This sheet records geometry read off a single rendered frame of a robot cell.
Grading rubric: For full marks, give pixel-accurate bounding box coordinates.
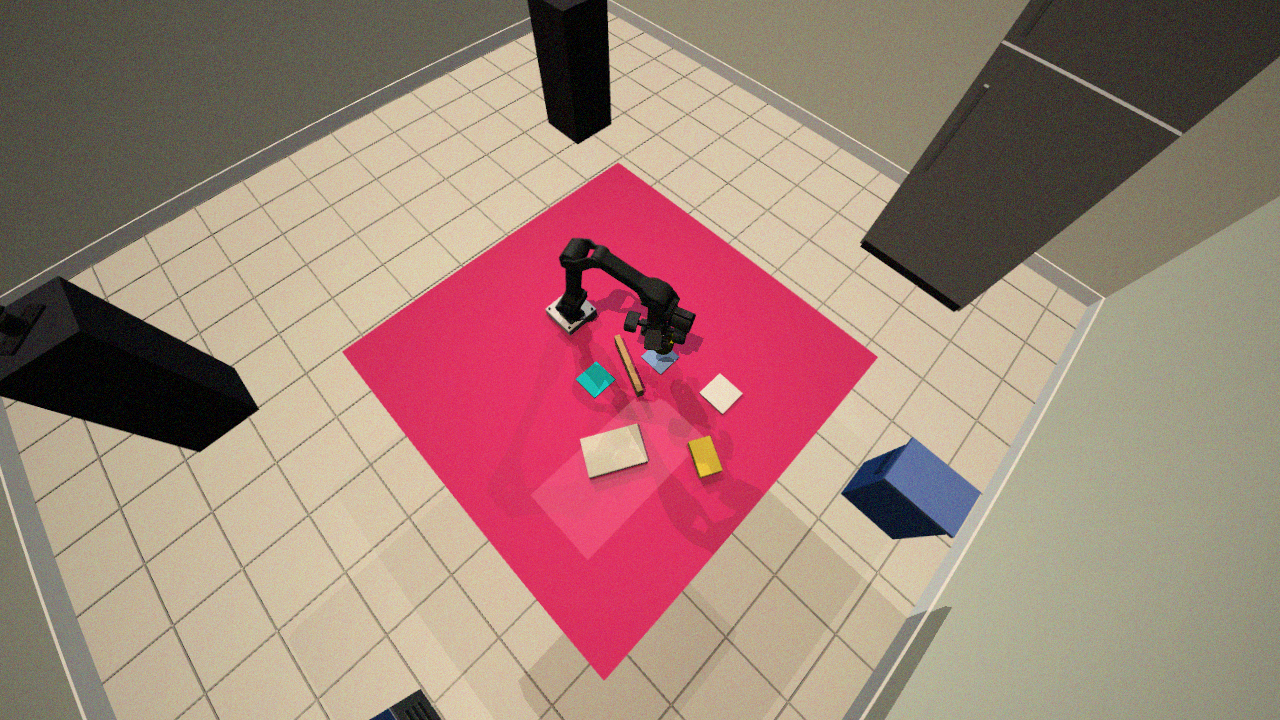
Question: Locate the yellow rectangular block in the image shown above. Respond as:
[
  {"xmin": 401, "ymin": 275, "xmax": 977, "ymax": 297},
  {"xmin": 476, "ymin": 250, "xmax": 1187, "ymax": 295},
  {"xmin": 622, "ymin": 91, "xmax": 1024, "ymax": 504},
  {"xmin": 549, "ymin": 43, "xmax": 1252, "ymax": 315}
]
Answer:
[{"xmin": 689, "ymin": 436, "xmax": 723, "ymax": 478}]

